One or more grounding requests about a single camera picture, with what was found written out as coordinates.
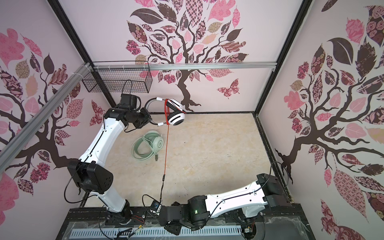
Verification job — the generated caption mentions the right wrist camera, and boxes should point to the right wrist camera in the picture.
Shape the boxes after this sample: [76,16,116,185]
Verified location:
[150,200,162,214]

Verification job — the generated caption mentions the orange headphone cable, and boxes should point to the orange headphone cable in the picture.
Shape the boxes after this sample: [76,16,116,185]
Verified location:
[158,98,172,205]

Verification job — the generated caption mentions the aluminium rail left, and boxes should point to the aluminium rail left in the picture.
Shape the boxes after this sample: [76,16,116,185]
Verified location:
[1,63,92,172]

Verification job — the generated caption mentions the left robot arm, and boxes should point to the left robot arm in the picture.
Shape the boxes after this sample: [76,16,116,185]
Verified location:
[68,93,152,225]

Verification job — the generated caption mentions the aluminium rail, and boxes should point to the aluminium rail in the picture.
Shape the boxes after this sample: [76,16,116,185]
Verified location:
[93,62,277,71]
[1,63,92,172]

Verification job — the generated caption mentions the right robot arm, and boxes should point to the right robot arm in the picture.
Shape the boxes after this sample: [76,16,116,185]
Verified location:
[150,174,292,235]

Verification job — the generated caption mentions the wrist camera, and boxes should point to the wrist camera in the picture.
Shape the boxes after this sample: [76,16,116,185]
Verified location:
[118,93,142,112]
[150,200,162,214]

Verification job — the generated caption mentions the aluminium rail back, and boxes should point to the aluminium rail back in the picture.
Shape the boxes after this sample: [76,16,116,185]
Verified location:
[93,62,277,71]

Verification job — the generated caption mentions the white slotted cable duct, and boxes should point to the white slotted cable duct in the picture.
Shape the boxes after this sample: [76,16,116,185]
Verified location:
[67,226,242,240]

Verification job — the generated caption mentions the mint green white headphones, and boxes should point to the mint green white headphones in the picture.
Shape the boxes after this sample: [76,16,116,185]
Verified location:
[131,130,165,161]

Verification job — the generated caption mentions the black wire basket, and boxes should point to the black wire basket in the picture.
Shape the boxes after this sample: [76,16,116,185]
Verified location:
[82,60,153,94]

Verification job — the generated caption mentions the black white headphones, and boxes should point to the black white headphones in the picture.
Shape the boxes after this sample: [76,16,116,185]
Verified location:
[145,97,186,127]

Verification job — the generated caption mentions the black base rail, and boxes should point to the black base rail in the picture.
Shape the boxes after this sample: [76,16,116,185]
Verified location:
[56,204,315,240]

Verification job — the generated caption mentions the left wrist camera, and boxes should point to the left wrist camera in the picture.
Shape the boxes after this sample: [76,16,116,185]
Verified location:
[118,93,142,112]

